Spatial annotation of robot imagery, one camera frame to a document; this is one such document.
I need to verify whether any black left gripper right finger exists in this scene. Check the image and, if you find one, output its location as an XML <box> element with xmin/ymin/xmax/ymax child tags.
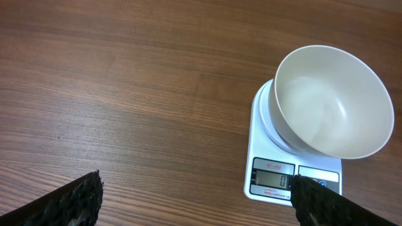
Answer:
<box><xmin>290</xmin><ymin>175</ymin><xmax>395</xmax><ymax>226</ymax></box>

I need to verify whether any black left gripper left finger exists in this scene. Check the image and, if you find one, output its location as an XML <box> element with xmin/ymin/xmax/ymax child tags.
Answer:
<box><xmin>1</xmin><ymin>170</ymin><xmax>104</xmax><ymax>226</ymax></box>

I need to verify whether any white digital kitchen scale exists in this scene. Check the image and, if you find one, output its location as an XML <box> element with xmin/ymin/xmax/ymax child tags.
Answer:
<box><xmin>244</xmin><ymin>80</ymin><xmax>342</xmax><ymax>206</ymax></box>

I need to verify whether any white bowl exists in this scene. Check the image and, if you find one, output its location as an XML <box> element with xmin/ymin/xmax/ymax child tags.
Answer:
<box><xmin>269</xmin><ymin>45</ymin><xmax>394</xmax><ymax>159</ymax></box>

